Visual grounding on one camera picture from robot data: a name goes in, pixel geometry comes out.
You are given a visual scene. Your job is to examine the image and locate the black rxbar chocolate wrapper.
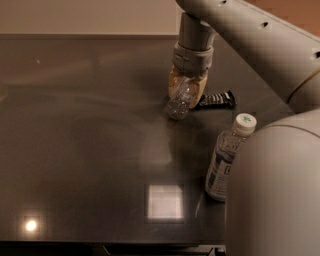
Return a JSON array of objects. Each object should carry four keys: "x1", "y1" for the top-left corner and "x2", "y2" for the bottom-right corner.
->
[{"x1": 194, "y1": 90, "x2": 237, "y2": 110}]

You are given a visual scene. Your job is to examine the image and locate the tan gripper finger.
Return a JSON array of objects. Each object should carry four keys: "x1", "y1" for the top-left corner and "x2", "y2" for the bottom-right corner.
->
[
  {"x1": 190, "y1": 76, "x2": 208, "y2": 108},
  {"x1": 168, "y1": 66, "x2": 183, "y2": 98}
]

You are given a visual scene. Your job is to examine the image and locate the clear water bottle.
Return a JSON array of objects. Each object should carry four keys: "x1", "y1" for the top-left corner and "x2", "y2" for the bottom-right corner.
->
[{"x1": 166, "y1": 78, "x2": 196, "y2": 120}]

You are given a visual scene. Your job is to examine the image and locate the upright blue label bottle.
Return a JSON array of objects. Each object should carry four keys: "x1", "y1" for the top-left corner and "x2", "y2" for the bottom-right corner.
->
[{"x1": 205, "y1": 113, "x2": 257, "y2": 202}]

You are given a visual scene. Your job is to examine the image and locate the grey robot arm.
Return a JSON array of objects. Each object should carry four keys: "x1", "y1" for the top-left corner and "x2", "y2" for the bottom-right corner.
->
[{"x1": 176, "y1": 0, "x2": 320, "y2": 256}]

